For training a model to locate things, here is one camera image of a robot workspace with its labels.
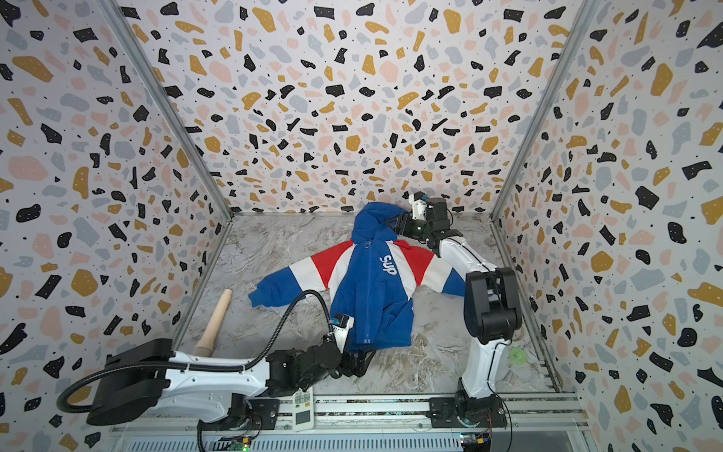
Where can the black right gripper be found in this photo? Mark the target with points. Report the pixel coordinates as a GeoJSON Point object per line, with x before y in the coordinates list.
{"type": "Point", "coordinates": [408, 224]}

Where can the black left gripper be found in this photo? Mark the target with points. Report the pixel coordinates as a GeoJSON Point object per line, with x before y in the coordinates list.
{"type": "Point", "coordinates": [350, 368]}

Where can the blue red white jacket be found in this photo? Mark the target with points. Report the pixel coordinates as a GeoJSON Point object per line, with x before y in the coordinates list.
{"type": "Point", "coordinates": [371, 277]}

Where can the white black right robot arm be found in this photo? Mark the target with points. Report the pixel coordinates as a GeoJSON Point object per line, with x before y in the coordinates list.
{"type": "Point", "coordinates": [491, 311]}

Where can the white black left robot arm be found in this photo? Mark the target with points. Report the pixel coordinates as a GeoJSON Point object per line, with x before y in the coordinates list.
{"type": "Point", "coordinates": [155, 379]}

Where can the white remote control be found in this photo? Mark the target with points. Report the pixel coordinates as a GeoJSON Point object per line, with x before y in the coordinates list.
{"type": "Point", "coordinates": [303, 410]}

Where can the beige wooden rolling pin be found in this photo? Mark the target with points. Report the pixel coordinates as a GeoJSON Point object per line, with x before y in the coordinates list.
{"type": "Point", "coordinates": [206, 345]}

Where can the green round cap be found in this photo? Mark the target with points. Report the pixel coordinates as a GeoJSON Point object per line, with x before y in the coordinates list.
{"type": "Point", "coordinates": [517, 356]}

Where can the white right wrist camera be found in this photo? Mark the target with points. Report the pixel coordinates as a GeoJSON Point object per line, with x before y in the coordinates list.
{"type": "Point", "coordinates": [418, 202]}

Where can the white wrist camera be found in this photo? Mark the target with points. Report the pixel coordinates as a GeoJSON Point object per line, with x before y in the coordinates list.
{"type": "Point", "coordinates": [418, 202]}
{"type": "Point", "coordinates": [342, 325]}

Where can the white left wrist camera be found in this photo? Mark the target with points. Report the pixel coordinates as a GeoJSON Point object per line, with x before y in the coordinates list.
{"type": "Point", "coordinates": [342, 325]}

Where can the aluminium mounting rail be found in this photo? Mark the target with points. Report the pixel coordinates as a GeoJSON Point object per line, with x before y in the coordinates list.
{"type": "Point", "coordinates": [421, 422]}

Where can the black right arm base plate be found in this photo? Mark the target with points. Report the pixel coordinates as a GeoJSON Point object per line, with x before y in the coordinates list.
{"type": "Point", "coordinates": [464, 413]}

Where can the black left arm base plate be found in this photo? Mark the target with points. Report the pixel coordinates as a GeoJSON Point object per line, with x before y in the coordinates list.
{"type": "Point", "coordinates": [250, 414]}

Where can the left aluminium corner post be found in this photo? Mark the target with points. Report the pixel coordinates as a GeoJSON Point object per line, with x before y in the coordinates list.
{"type": "Point", "coordinates": [113, 15]}

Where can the aluminium corner post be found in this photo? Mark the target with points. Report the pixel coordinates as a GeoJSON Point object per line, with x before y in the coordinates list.
{"type": "Point", "coordinates": [113, 15]}
{"type": "Point", "coordinates": [579, 27]}

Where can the right aluminium corner post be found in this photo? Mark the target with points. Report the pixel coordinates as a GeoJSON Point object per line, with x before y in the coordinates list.
{"type": "Point", "coordinates": [579, 27]}

